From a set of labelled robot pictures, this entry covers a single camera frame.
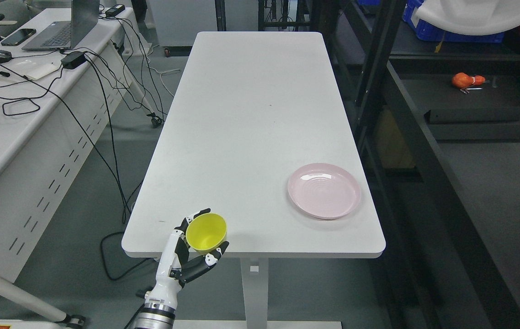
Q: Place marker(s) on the orange toy on shelf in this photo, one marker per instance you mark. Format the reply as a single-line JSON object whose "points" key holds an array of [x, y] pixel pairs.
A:
{"points": [[462, 80]]}

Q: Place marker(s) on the blue plastic crate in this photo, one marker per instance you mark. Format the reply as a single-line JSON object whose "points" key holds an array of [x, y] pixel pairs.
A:
{"points": [[425, 31]]}

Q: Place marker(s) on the black power brick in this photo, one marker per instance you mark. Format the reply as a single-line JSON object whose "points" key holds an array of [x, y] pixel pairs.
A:
{"points": [[115, 10]]}

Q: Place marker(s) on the pink plastic plate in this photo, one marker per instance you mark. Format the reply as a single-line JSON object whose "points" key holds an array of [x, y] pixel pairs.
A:
{"points": [[324, 191]]}

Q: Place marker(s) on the white table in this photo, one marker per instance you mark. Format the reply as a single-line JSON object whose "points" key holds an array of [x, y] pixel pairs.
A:
{"points": [[251, 108]]}

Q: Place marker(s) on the white office desk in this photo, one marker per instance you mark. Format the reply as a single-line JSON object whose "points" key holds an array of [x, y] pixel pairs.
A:
{"points": [[48, 128]]}

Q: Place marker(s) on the black smartphone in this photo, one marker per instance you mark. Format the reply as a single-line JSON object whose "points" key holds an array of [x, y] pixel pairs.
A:
{"points": [[18, 37]]}

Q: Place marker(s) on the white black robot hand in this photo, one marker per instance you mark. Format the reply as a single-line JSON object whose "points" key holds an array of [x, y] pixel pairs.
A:
{"points": [[179, 264]]}

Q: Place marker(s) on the black metal shelf rack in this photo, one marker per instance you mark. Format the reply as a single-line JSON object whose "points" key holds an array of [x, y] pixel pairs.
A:
{"points": [[442, 163]]}

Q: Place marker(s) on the yellow plastic cup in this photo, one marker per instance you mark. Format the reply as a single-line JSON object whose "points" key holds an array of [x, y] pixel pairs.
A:
{"points": [[206, 232]]}

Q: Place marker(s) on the black power adapter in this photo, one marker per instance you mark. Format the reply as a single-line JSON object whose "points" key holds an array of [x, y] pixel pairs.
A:
{"points": [[73, 60]]}

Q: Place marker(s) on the white notepad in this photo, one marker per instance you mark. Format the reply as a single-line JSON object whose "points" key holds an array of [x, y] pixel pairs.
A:
{"points": [[40, 71]]}

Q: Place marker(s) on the grey laptop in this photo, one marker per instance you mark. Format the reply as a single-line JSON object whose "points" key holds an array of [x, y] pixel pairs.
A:
{"points": [[66, 35]]}

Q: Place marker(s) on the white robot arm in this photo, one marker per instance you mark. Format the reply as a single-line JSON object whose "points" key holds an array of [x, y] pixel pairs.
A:
{"points": [[154, 315]]}

